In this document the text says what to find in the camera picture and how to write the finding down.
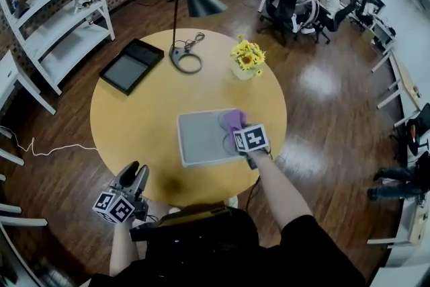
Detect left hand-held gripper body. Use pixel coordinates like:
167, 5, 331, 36
93, 177, 150, 224

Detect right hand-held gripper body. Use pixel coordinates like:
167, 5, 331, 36
233, 124, 274, 171

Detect purple cloth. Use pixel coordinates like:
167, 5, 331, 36
218, 109, 249, 137

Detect grey tray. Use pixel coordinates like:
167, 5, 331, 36
177, 108, 256, 168

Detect person's left forearm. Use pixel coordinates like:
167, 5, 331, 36
109, 221, 140, 276

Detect person's right forearm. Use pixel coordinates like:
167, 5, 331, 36
250, 151, 316, 233

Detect black flat tray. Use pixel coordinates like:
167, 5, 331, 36
99, 38, 165, 97

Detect cream vase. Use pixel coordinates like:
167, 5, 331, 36
230, 60, 256, 81

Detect yellow sunflower bouquet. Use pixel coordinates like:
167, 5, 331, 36
230, 35, 266, 77

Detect person's black clothing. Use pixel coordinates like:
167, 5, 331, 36
79, 201, 367, 287

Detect white shelf unit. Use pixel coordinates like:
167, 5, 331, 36
0, 0, 116, 95

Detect black desk lamp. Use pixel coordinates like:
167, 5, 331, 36
163, 0, 228, 74

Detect white side table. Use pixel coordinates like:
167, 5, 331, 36
0, 50, 57, 116

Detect white desk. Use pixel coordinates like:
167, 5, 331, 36
371, 48, 423, 127

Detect white skull model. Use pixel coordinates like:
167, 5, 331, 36
73, 0, 98, 13

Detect white floor cable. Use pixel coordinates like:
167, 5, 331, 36
0, 126, 98, 157

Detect black lamp cable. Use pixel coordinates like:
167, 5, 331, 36
176, 32, 206, 51

